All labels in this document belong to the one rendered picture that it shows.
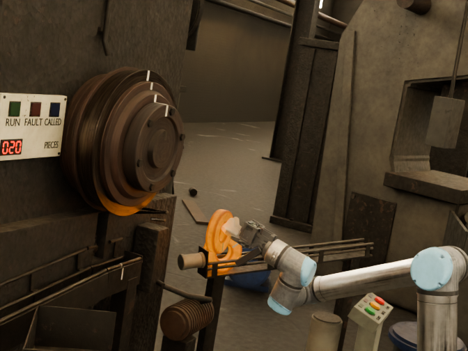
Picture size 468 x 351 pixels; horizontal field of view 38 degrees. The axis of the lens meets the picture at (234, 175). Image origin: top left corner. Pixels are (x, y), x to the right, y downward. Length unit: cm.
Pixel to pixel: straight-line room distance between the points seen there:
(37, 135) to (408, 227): 304
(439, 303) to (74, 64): 127
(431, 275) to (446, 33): 270
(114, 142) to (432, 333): 106
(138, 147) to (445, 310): 99
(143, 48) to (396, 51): 253
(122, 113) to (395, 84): 283
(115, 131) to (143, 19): 51
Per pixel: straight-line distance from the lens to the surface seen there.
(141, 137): 200
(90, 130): 198
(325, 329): 262
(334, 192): 477
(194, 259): 251
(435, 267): 198
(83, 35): 211
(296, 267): 225
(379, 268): 225
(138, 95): 207
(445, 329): 202
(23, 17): 191
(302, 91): 628
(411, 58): 455
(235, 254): 259
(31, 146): 197
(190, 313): 246
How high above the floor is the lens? 141
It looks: 9 degrees down
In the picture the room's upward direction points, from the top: 9 degrees clockwise
